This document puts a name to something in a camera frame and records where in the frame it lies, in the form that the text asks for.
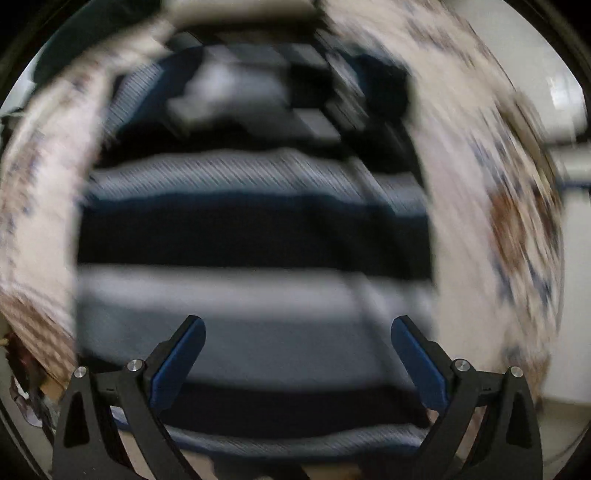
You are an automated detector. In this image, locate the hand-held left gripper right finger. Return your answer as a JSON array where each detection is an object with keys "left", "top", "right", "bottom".
[{"left": 390, "top": 316, "right": 544, "bottom": 480}]

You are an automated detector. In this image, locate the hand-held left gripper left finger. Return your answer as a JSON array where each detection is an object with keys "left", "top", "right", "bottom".
[{"left": 52, "top": 315, "right": 207, "bottom": 480}]

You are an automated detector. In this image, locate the blue striped knit sweater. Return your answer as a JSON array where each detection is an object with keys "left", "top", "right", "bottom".
[{"left": 74, "top": 44, "right": 437, "bottom": 457}]

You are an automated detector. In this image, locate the white floral printed blanket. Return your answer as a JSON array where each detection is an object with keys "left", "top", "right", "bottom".
[{"left": 0, "top": 0, "right": 566, "bottom": 407}]

